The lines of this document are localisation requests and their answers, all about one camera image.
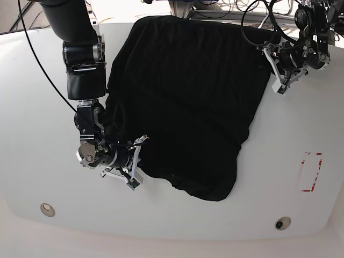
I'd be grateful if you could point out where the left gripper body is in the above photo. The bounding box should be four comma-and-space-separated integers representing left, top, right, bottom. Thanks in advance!
261, 40, 309, 90

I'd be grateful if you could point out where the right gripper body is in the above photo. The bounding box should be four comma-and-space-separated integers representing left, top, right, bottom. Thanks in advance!
100, 134, 149, 184

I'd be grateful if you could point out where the black t-shirt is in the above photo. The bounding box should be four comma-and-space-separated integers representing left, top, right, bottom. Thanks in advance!
104, 16, 280, 202

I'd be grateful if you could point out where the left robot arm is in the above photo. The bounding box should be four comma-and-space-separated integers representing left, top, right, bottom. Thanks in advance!
240, 1, 331, 95

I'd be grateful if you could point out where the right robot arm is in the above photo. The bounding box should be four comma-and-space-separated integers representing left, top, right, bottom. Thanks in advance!
38, 1, 148, 190

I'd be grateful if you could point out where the left table grommet hole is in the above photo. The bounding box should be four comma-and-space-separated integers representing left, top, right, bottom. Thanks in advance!
40, 203, 55, 218

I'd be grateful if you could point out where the table grommet hole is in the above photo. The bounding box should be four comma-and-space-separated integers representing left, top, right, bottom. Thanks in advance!
275, 217, 291, 231
40, 203, 55, 218

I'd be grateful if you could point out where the red tape rectangle marking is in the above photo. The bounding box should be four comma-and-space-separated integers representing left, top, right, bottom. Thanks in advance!
298, 152, 323, 192

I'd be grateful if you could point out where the right table grommet hole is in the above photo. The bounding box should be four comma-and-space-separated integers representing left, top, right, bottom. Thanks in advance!
275, 217, 291, 231

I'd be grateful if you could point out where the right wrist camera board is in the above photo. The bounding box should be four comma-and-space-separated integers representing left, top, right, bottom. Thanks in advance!
126, 175, 144, 191

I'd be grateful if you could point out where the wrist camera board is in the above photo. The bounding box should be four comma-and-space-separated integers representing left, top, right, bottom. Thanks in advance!
272, 81, 288, 95
126, 175, 144, 191

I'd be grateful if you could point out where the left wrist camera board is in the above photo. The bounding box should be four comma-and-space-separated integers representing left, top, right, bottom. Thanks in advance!
272, 81, 288, 95

